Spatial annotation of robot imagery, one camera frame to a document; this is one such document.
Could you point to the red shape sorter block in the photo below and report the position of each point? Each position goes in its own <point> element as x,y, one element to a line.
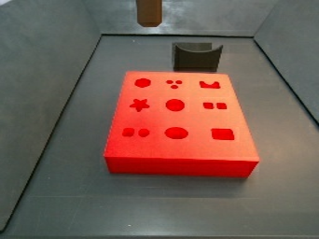
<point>179,126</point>

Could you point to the dark grey curved holder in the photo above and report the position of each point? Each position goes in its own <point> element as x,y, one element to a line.
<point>195,57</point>

